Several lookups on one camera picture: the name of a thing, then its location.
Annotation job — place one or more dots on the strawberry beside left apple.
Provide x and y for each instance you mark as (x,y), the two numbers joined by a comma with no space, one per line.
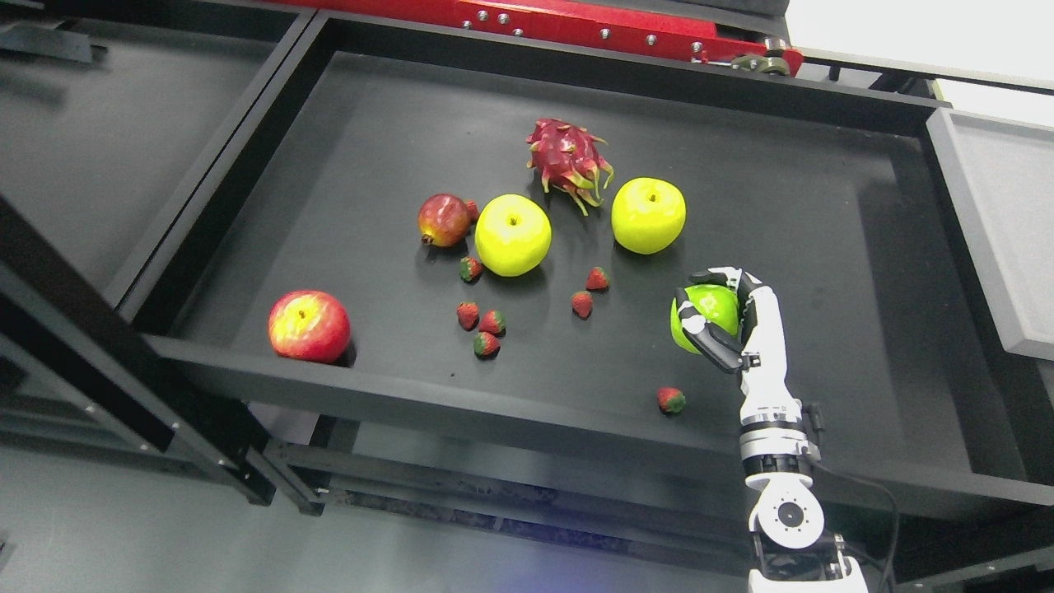
(470,269)

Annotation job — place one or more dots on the dragon fruit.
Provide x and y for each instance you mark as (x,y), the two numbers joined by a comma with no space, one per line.
(566,158)

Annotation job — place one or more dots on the yellow apple left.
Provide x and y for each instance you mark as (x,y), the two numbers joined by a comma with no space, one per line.
(513,235)

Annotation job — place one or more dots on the strawberry cluster left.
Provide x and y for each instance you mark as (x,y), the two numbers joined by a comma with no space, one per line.
(468,315)

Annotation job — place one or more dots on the strawberry cluster bottom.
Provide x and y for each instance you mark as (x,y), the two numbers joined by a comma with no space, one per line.
(486,345)

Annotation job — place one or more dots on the strawberry cluster right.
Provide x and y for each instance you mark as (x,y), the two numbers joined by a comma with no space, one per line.
(493,322)

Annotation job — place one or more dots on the green apple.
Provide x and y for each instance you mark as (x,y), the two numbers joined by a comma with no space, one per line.
(718,304)

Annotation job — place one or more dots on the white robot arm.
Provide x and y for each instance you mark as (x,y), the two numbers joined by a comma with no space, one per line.
(793,549)

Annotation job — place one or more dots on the black metal shelf rack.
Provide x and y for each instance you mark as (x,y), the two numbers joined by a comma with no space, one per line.
(171,168)

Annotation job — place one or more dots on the yellow apple right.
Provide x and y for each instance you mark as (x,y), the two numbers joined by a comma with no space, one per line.
(648,215)

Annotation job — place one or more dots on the strawberry centre lower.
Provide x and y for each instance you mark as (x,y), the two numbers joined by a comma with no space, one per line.
(582,304)

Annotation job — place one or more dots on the pomegranate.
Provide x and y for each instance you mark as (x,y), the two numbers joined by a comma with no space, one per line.
(444,220)

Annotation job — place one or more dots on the red metal beam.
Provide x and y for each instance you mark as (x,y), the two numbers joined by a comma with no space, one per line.
(690,39)

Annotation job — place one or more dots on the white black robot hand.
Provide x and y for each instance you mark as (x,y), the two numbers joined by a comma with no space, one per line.
(757,356)

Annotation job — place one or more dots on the strawberry near front edge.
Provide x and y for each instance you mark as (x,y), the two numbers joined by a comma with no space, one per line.
(670,400)

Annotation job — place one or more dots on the strawberry centre upper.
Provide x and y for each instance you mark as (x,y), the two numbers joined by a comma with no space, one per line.
(597,280)

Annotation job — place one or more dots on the red apple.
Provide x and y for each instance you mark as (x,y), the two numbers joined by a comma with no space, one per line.
(309,326)

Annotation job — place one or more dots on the grey tray right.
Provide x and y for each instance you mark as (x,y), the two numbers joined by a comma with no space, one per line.
(999,174)

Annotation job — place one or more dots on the strawberry cluster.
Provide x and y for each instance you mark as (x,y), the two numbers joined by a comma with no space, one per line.
(468,315)
(493,322)
(486,345)

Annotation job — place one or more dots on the yellow apple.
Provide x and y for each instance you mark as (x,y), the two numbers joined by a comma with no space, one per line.
(513,235)
(648,215)

